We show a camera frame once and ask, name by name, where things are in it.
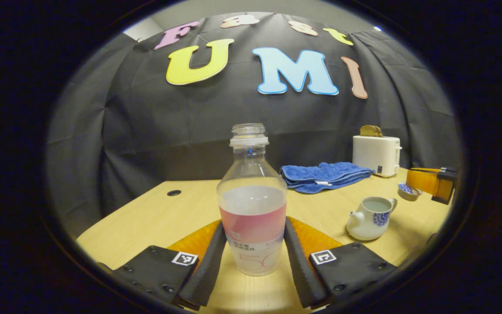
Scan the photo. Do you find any black backdrop cloth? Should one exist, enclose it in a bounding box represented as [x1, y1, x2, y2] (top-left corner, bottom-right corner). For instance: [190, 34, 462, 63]
[46, 12, 463, 238]

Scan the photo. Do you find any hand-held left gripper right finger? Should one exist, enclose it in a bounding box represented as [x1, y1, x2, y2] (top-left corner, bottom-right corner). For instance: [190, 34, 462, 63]
[284, 217, 397, 309]

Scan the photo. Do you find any clear pink-label water bottle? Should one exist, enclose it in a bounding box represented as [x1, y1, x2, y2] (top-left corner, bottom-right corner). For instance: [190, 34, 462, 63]
[217, 123, 288, 277]

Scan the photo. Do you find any white blue-patterned teacup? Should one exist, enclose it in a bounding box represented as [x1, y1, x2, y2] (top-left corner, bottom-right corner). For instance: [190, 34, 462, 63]
[347, 197, 398, 241]

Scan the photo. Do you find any folded blue towel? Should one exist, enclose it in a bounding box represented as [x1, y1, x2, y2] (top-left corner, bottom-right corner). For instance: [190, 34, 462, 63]
[280, 162, 373, 194]

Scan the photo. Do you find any white toaster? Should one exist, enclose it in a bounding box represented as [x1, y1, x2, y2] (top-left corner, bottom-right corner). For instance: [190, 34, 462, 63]
[353, 135, 403, 177]

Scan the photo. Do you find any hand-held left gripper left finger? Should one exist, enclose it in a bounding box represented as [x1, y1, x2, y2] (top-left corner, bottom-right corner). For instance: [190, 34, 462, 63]
[114, 219, 227, 311]

